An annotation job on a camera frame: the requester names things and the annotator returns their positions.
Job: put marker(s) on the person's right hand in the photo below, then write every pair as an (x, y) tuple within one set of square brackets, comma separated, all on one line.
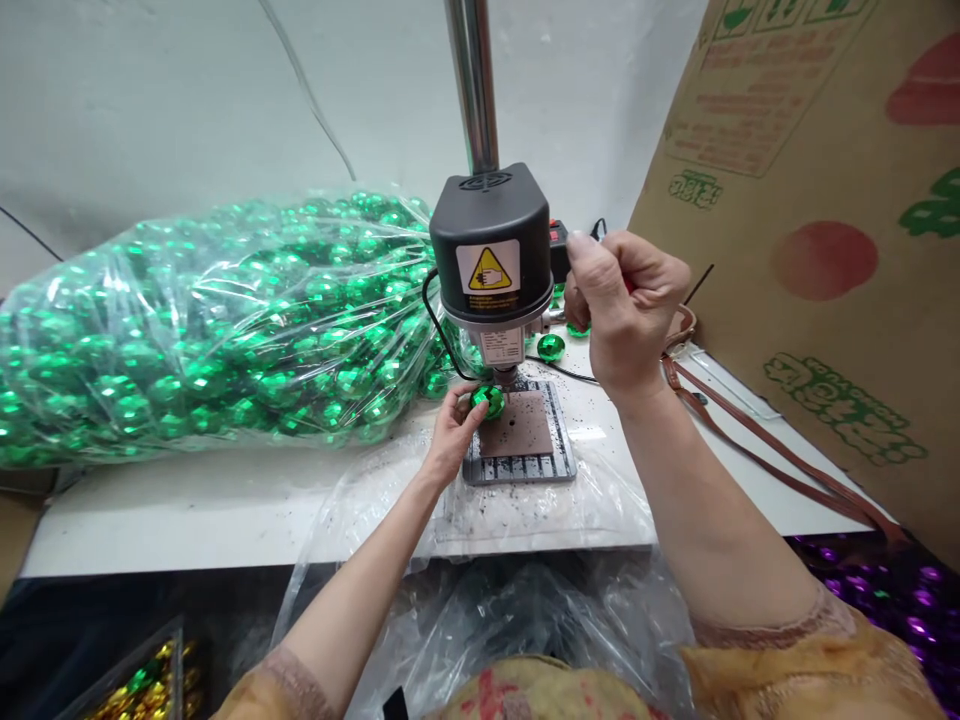
[(626, 330)]

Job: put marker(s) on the person's left hand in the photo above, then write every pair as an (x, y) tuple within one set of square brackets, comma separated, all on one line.
[(446, 439)]

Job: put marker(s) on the person's right fingers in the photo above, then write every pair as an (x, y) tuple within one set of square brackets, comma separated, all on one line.
[(589, 262)]

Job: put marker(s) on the person's left fingers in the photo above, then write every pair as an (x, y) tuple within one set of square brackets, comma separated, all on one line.
[(474, 431)]

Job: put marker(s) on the person's left thumb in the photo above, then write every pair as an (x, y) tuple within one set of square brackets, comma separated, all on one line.
[(459, 396)]

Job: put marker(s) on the person's right thumb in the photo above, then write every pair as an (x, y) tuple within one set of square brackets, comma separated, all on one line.
[(664, 277)]

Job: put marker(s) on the green faceted ball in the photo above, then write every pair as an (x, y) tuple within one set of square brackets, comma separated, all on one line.
[(551, 347), (486, 402), (577, 328)]

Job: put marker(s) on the brown wooden block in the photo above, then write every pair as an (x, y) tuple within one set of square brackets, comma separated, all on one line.
[(525, 427)]

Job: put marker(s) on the black bench drill press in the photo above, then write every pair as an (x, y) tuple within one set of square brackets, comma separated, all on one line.
[(491, 225)]

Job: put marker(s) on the printed cardboard box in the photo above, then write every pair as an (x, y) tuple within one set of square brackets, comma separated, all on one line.
[(817, 225)]

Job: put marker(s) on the empty clear plastic bag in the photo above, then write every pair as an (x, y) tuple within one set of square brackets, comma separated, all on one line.
[(525, 600)]

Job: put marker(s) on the clear bag of green balls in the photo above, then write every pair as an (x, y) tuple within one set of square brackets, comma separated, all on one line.
[(210, 330)]

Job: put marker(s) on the person's body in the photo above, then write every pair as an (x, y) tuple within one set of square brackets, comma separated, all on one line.
[(540, 690)]

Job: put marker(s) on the pile of purple balls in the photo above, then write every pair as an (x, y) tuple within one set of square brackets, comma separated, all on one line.
[(900, 600)]

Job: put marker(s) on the tray of gold balls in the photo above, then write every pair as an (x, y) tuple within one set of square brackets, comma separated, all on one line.
[(142, 679)]

